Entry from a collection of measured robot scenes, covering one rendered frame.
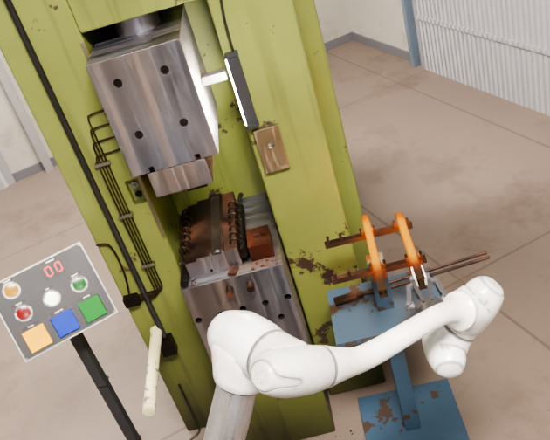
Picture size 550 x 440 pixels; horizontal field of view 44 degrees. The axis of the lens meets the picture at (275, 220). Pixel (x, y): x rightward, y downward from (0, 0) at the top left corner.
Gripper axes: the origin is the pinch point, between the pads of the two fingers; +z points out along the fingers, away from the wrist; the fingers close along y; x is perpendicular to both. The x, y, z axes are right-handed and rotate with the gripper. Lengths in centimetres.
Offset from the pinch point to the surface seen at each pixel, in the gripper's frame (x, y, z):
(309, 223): -1, -33, 47
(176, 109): 61, -62, 31
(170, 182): 38, -72, 30
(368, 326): -26.1, -19.3, 11.0
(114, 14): 92, -73, 44
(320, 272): -25, -34, 47
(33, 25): 95, -98, 42
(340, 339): -26.1, -29.7, 7.4
